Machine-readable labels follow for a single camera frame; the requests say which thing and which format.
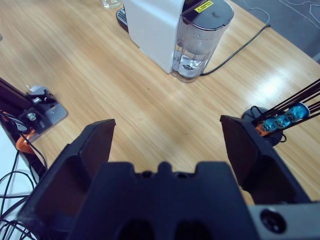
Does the blue coffee capsule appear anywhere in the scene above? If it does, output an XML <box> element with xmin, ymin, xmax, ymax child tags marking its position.
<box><xmin>262</xmin><ymin>117</ymin><xmax>278</xmax><ymax>133</ymax></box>
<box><xmin>287</xmin><ymin>103</ymin><xmax>310</xmax><ymax>123</ymax></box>
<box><xmin>274</xmin><ymin>113</ymin><xmax>291</xmax><ymax>130</ymax></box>

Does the dark aluminium post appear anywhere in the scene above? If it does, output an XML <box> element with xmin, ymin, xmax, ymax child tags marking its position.
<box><xmin>0</xmin><ymin>77</ymin><xmax>33</xmax><ymax>118</ymax></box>

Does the orange cable connector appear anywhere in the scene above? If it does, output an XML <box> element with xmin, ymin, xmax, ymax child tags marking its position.
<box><xmin>15</xmin><ymin>132</ymin><xmax>35</xmax><ymax>153</ymax></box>

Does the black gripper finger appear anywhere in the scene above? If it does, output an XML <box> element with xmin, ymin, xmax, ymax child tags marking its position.
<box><xmin>219</xmin><ymin>114</ymin><xmax>311</xmax><ymax>206</ymax></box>
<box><xmin>17</xmin><ymin>118</ymin><xmax>117</xmax><ymax>240</ymax></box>

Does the white capsule coffee machine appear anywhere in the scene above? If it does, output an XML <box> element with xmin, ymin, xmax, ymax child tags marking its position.
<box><xmin>115</xmin><ymin>0</ymin><xmax>186</xmax><ymax>75</ymax></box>

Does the clear water tank dark lid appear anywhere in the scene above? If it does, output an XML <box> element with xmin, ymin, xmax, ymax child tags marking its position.
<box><xmin>172</xmin><ymin>0</ymin><xmax>235</xmax><ymax>84</ymax></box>

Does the orange coffee capsule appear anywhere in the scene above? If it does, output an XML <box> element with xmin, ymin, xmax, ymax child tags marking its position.
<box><xmin>256</xmin><ymin>123</ymin><xmax>267</xmax><ymax>137</ymax></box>

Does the metal grate drip tray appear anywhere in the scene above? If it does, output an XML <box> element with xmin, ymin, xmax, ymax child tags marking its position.
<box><xmin>115</xmin><ymin>7</ymin><xmax>130</xmax><ymax>33</ymax></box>

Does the thin white cable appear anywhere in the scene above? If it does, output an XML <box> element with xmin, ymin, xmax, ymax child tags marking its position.
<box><xmin>249</xmin><ymin>0</ymin><xmax>320</xmax><ymax>23</ymax></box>

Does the black machine power cable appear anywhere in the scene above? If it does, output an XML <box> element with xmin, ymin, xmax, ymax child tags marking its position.
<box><xmin>201</xmin><ymin>24</ymin><xmax>271</xmax><ymax>76</ymax></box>

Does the thin black cable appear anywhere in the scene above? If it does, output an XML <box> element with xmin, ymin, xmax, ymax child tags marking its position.
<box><xmin>0</xmin><ymin>134</ymin><xmax>48</xmax><ymax>240</ymax></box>

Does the clear drinking glass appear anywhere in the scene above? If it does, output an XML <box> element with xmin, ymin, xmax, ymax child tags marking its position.
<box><xmin>101</xmin><ymin>0</ymin><xmax>123</xmax><ymax>10</ymax></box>

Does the black wire capsule stand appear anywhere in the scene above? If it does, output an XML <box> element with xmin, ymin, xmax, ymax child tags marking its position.
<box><xmin>241</xmin><ymin>78</ymin><xmax>320</xmax><ymax>147</ymax></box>

